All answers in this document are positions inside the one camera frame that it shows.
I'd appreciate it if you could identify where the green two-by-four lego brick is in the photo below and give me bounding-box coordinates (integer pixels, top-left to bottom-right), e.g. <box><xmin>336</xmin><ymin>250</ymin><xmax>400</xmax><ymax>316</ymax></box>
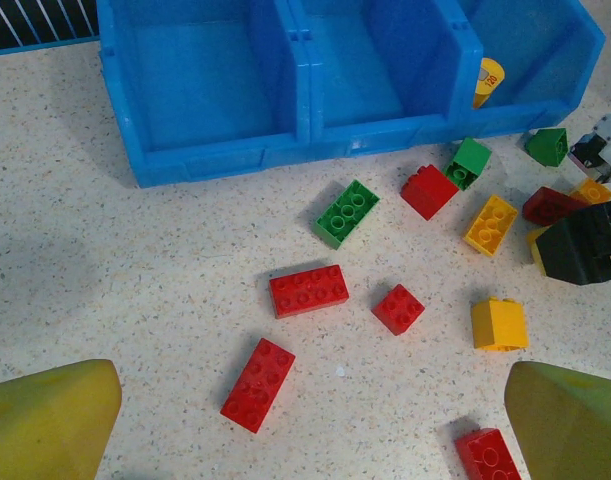
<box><xmin>312</xmin><ymin>178</ymin><xmax>381</xmax><ymax>250</ymax></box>

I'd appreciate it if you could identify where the red tall square lego brick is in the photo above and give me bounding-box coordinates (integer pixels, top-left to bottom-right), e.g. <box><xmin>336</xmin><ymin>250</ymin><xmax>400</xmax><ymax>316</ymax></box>
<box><xmin>399</xmin><ymin>163</ymin><xmax>460</xmax><ymax>221</ymax></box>

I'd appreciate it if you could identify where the red two-by-four lego brick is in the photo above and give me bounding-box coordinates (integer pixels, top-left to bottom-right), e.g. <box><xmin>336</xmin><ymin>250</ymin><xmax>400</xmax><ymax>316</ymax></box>
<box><xmin>268</xmin><ymin>264</ymin><xmax>350</xmax><ymax>320</ymax></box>
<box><xmin>219</xmin><ymin>337</ymin><xmax>297</xmax><ymax>434</ymax></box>

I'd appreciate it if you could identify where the yellow tall square lego brick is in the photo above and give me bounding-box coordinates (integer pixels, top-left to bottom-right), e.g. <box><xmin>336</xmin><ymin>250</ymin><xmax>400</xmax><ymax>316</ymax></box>
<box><xmin>470</xmin><ymin>297</ymin><xmax>530</xmax><ymax>351</ymax></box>

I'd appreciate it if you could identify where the yellow two-by-three lego brick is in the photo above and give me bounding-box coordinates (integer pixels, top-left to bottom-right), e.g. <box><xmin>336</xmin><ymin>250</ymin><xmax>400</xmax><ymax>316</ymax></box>
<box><xmin>463</xmin><ymin>194</ymin><xmax>519</xmax><ymax>258</ymax></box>

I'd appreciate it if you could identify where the small yellow lego brick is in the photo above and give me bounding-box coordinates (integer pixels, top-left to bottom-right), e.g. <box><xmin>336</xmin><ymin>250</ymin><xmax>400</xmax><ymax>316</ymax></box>
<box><xmin>567</xmin><ymin>177</ymin><xmax>611</xmax><ymax>206</ymax></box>

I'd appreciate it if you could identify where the yellow cylinder lego piece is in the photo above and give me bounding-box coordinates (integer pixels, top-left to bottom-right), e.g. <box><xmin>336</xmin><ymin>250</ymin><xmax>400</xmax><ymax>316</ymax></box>
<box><xmin>472</xmin><ymin>57</ymin><xmax>506</xmax><ymax>110</ymax></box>

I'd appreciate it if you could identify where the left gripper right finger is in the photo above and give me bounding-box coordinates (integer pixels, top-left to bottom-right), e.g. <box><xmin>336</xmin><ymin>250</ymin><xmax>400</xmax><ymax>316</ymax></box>
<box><xmin>503</xmin><ymin>360</ymin><xmax>611</xmax><ymax>480</ymax></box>

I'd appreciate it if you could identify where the green square lego brick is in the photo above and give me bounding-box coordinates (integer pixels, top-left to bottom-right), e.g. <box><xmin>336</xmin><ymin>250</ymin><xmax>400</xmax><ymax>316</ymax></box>
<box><xmin>442</xmin><ymin>137</ymin><xmax>493</xmax><ymax>192</ymax></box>

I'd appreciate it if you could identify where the dark red lego brick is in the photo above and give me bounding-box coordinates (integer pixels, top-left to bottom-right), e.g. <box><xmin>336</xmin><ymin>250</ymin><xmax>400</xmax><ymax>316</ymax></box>
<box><xmin>522</xmin><ymin>186</ymin><xmax>589</xmax><ymax>227</ymax></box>

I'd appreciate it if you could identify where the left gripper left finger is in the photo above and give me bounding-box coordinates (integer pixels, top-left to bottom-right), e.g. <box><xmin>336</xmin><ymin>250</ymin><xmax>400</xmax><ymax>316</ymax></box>
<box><xmin>0</xmin><ymin>358</ymin><xmax>124</xmax><ymax>480</ymax></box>

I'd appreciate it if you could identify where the blue table edge frame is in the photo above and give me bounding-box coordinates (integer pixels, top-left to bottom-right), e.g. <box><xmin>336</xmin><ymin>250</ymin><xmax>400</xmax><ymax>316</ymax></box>
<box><xmin>0</xmin><ymin>33</ymin><xmax>102</xmax><ymax>59</ymax></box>

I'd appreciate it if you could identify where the green sloped lego brick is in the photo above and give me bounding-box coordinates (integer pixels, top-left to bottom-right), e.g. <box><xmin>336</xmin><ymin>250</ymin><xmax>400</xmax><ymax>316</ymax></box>
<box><xmin>523</xmin><ymin>127</ymin><xmax>570</xmax><ymax>168</ymax></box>

